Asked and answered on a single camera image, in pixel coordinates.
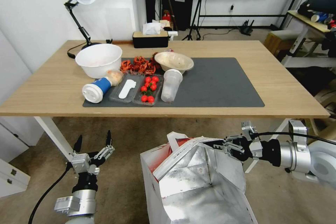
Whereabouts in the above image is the crumpled clear plastic wrap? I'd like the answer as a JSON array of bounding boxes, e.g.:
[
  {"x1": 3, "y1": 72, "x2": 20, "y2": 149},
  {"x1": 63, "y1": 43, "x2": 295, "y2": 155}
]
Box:
[{"x1": 106, "y1": 69, "x2": 124, "y2": 87}]

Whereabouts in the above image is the black tripod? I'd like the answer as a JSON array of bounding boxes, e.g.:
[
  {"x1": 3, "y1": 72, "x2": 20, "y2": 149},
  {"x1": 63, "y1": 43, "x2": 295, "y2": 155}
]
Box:
[{"x1": 181, "y1": 0, "x2": 211, "y2": 41}]

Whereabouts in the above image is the blue paper cup white lid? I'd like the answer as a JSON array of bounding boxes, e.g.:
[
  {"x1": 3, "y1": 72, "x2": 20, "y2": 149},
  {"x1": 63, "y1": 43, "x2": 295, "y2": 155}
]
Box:
[{"x1": 82, "y1": 76, "x2": 113, "y2": 104}]

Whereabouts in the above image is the white foil-lined delivery bag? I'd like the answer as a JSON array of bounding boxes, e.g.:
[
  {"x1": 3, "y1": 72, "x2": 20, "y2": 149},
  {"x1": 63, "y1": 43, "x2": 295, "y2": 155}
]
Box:
[{"x1": 140, "y1": 131, "x2": 259, "y2": 224}]

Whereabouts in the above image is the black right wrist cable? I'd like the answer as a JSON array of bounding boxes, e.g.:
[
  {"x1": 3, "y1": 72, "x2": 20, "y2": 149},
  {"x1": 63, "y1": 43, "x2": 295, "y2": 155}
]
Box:
[{"x1": 254, "y1": 131, "x2": 336, "y2": 146}]

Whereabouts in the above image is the clear plastic cup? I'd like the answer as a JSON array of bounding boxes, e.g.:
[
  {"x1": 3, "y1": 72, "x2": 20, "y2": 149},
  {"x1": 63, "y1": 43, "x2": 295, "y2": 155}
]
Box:
[{"x1": 160, "y1": 69, "x2": 183, "y2": 103}]

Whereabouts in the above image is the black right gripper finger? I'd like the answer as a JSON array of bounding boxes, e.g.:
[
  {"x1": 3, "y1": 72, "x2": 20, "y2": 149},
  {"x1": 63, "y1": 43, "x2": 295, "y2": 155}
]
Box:
[
  {"x1": 204, "y1": 141, "x2": 246, "y2": 159},
  {"x1": 223, "y1": 134, "x2": 246, "y2": 145}
]

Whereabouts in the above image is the clear plastic tomato tray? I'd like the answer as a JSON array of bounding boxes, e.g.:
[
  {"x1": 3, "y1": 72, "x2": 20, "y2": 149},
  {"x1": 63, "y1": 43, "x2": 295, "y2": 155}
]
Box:
[{"x1": 132, "y1": 73, "x2": 164, "y2": 106}]

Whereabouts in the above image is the clear plastic spoon tray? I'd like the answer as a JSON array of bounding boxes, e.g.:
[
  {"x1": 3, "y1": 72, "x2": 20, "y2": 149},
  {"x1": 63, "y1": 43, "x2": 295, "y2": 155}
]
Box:
[{"x1": 109, "y1": 73, "x2": 145, "y2": 105}]

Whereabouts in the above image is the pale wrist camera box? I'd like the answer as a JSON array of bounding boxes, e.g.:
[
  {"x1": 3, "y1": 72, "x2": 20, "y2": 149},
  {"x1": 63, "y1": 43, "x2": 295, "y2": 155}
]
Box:
[
  {"x1": 241, "y1": 120, "x2": 264, "y2": 158},
  {"x1": 71, "y1": 152, "x2": 92, "y2": 174}
]

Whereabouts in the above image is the large white bowl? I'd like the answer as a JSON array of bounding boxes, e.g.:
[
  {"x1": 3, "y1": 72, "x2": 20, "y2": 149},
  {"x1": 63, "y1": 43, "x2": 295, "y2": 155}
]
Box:
[{"x1": 75, "y1": 43, "x2": 123, "y2": 79}]

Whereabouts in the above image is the white tissue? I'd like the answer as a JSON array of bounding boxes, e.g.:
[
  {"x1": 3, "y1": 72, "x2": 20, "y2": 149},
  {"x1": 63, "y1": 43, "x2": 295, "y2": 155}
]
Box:
[{"x1": 142, "y1": 22, "x2": 161, "y2": 35}]

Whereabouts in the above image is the black tissue box wooden lid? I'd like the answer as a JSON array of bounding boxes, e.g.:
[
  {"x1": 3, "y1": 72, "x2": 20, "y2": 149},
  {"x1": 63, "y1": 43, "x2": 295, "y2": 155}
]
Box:
[{"x1": 132, "y1": 31, "x2": 169, "y2": 49}]

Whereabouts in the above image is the white drawer unit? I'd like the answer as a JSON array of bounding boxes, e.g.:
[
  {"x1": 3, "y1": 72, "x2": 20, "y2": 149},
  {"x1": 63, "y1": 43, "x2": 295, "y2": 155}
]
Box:
[{"x1": 0, "y1": 157, "x2": 31, "y2": 198}]

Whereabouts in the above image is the beige stool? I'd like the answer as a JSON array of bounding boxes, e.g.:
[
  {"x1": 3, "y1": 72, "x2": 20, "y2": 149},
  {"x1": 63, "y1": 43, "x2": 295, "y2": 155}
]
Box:
[{"x1": 263, "y1": 29, "x2": 303, "y2": 60}]

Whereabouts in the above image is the wooden side table white frame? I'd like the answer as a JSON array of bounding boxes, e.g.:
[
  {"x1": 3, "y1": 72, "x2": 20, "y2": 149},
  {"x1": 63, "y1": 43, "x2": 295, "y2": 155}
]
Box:
[{"x1": 280, "y1": 10, "x2": 336, "y2": 68}]

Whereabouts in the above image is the black bag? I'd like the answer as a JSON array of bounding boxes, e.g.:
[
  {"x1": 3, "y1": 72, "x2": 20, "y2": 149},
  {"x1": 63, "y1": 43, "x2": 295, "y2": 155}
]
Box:
[{"x1": 297, "y1": 0, "x2": 336, "y2": 18}]

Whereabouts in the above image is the black metal rack frame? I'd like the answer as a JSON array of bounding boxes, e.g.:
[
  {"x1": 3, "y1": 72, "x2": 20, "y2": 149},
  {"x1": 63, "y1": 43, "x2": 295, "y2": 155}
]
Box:
[{"x1": 196, "y1": 0, "x2": 309, "y2": 29}]

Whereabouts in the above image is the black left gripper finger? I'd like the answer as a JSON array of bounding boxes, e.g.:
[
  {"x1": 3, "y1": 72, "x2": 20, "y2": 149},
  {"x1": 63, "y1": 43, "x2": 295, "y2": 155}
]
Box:
[
  {"x1": 90, "y1": 130, "x2": 115, "y2": 167},
  {"x1": 73, "y1": 134, "x2": 83, "y2": 154}
]

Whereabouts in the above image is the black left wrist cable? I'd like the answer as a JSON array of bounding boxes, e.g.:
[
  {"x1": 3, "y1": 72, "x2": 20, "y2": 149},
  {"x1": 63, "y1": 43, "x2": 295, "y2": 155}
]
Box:
[{"x1": 27, "y1": 162, "x2": 75, "y2": 224}]

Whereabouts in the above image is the red orange peel pile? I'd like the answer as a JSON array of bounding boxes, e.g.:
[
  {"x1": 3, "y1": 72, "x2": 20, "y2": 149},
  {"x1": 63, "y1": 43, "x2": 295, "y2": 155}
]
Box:
[{"x1": 120, "y1": 55, "x2": 161, "y2": 75}]

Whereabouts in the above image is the dark grey table mat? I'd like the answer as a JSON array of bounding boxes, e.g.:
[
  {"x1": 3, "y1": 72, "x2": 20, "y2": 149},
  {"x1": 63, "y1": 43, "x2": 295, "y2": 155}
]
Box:
[{"x1": 83, "y1": 57, "x2": 265, "y2": 108}]

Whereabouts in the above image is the white cabinet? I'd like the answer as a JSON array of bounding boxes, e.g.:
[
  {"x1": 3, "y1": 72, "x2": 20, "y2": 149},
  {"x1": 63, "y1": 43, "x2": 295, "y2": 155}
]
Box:
[{"x1": 0, "y1": 118, "x2": 44, "y2": 163}]

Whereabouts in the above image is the black router with antennas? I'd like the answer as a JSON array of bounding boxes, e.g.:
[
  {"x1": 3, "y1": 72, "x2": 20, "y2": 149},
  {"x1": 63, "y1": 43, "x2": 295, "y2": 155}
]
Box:
[{"x1": 241, "y1": 20, "x2": 254, "y2": 36}]

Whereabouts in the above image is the beige paper bowl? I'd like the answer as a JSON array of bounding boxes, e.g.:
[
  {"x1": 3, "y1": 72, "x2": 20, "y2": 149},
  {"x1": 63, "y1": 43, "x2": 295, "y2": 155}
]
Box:
[{"x1": 154, "y1": 51, "x2": 195, "y2": 75}]

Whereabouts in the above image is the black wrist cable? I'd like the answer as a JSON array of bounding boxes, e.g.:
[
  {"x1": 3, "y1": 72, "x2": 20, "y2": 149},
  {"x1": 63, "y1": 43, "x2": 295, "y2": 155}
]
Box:
[
  {"x1": 27, "y1": 162, "x2": 75, "y2": 224},
  {"x1": 254, "y1": 131, "x2": 336, "y2": 146}
]

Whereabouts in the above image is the tall black cabinet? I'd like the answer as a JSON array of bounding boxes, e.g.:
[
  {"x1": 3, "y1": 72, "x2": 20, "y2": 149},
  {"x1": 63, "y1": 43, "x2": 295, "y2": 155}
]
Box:
[{"x1": 160, "y1": 0, "x2": 196, "y2": 32}]

